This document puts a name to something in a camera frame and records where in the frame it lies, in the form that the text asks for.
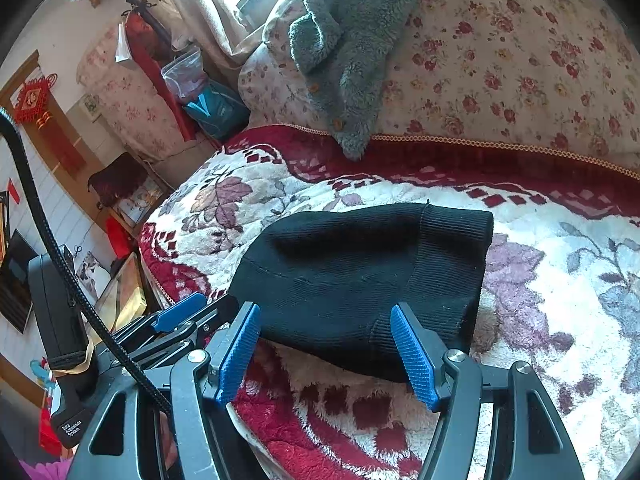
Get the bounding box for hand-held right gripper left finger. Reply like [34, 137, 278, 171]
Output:
[65, 301, 262, 480]

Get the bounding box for black flat screen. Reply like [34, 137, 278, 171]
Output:
[0, 229, 40, 335]

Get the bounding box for red knot wall ornament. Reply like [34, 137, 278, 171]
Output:
[12, 72, 57, 128]

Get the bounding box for teal bag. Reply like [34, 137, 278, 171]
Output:
[181, 79, 251, 143]

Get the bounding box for floral cloth cover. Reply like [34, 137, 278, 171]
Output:
[81, 25, 188, 162]

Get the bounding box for dark coat rack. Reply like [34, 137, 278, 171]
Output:
[120, 0, 173, 61]

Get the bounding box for grey fleece jacket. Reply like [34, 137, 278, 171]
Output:
[289, 0, 426, 162]

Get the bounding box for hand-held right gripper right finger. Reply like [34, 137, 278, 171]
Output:
[390, 302, 586, 480]

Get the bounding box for dark cushioned stool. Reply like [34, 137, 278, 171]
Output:
[86, 152, 153, 208]

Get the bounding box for red bag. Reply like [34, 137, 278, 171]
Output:
[104, 216, 138, 261]

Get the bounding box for clear plastic bag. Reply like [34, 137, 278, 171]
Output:
[160, 44, 210, 102]

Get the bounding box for red hanging garment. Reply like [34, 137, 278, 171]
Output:
[124, 10, 198, 143]

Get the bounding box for pink garment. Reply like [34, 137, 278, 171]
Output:
[19, 459, 73, 480]

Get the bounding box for red white floral blanket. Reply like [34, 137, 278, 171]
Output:
[139, 124, 640, 480]

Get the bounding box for black braided cable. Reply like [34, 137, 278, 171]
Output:
[0, 107, 173, 413]

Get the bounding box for black pants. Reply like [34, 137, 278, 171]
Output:
[226, 201, 495, 383]

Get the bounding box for floral pink pillow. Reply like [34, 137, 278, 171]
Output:
[237, 0, 640, 181]

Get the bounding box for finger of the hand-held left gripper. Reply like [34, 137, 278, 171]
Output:
[97, 320, 201, 368]
[112, 292, 240, 348]

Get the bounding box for beige curtain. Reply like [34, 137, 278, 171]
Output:
[150, 0, 286, 73]

